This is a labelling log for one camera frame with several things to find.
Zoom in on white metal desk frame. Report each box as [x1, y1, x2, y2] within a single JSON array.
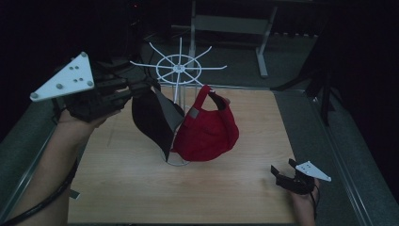
[[171, 0, 279, 79]]

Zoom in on red baseball cap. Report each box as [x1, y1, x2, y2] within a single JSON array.
[[170, 83, 240, 163]]

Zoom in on person's right hand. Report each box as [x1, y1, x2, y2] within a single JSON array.
[[289, 178, 321, 226]]

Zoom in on white wire display rack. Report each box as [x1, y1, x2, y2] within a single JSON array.
[[129, 37, 228, 168]]

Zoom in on black cable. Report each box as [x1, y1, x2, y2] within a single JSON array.
[[0, 157, 80, 226], [308, 184, 320, 220]]

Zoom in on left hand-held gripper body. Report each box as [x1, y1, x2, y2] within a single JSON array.
[[29, 51, 134, 123]]

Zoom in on black tripod stand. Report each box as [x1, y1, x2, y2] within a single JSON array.
[[270, 40, 336, 127]]

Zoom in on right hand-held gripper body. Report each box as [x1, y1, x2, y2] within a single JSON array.
[[275, 160, 332, 196]]

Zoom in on person's left hand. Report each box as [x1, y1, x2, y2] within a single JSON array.
[[56, 107, 122, 144]]

